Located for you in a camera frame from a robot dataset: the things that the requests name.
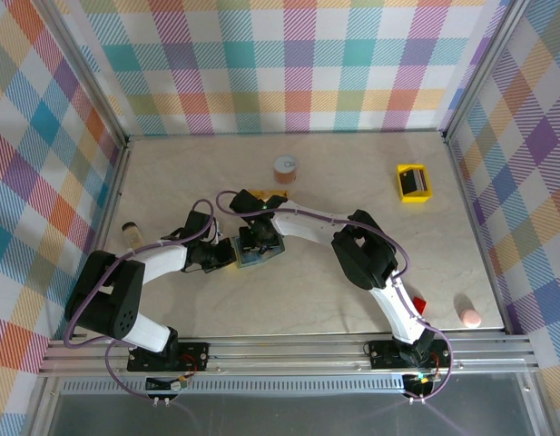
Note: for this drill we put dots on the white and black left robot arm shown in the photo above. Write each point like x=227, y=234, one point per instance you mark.
x=157, y=263

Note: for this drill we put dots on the plain black card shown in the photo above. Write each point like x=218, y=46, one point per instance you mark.
x=409, y=181

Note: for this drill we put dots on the stack of plastic cards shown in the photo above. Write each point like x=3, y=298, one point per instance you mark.
x=424, y=179

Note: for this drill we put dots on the orange tin can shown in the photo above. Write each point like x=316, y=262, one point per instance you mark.
x=286, y=170

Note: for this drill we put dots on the aluminium mounting rail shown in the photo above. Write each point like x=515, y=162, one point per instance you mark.
x=284, y=354

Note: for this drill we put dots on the grey metal plate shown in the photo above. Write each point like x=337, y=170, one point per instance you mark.
x=284, y=415

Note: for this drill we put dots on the small beige bottle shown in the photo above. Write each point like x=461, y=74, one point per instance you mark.
x=132, y=234

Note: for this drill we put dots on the aluminium corner post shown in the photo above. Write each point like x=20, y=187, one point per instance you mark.
x=484, y=68
x=84, y=68

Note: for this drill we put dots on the pink cylinder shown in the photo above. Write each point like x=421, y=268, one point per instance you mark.
x=470, y=318

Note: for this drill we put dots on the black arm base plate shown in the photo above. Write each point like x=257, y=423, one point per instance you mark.
x=195, y=354
x=384, y=354

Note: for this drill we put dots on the perforated metal strip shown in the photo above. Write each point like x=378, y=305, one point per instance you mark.
x=284, y=387

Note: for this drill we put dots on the aluminium side rail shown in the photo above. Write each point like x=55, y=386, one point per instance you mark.
x=112, y=200
x=469, y=204

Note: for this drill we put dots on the yellow plastic bin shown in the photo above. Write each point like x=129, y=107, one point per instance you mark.
x=413, y=198

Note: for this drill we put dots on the red block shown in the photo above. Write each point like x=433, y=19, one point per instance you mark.
x=420, y=306

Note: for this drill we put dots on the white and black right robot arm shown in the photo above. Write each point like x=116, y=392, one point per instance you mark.
x=307, y=227

